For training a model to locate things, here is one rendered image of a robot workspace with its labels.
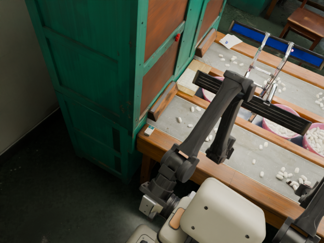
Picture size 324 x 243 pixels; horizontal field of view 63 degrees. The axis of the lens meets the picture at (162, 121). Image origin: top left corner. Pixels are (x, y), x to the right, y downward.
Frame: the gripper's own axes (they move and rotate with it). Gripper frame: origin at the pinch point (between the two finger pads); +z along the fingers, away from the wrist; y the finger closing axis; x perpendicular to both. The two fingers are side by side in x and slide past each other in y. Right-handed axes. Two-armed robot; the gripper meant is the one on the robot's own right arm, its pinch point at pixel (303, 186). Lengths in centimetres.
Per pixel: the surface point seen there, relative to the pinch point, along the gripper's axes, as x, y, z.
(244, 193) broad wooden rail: 15.5, 25.9, -9.4
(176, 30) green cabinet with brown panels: -45, 94, -15
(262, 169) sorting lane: 3.9, 20.3, 7.5
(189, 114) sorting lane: -4, 73, 17
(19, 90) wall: 33, 188, 4
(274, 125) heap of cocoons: -19.0, 21.7, 34.7
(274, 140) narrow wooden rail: -11.9, 19.9, 22.1
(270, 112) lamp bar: -28.2, 34.3, -7.3
